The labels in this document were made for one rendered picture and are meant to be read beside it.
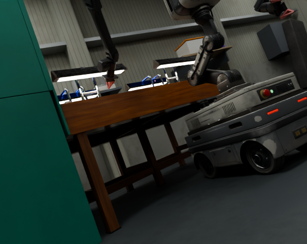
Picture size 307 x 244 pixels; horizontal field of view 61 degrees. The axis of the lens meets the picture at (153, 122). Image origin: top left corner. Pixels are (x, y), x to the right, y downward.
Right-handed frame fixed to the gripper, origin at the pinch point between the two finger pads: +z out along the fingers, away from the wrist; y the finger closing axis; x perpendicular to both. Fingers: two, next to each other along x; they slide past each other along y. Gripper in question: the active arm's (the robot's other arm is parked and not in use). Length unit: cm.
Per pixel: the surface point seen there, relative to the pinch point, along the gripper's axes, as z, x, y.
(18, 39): -33, -11, 54
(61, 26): 46, -267, -87
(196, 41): 36, -149, -282
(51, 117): -4, 25, 52
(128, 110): 2.6, 26.6, 1.3
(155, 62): -1, -27, -68
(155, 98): 0.5, 23.8, -24.6
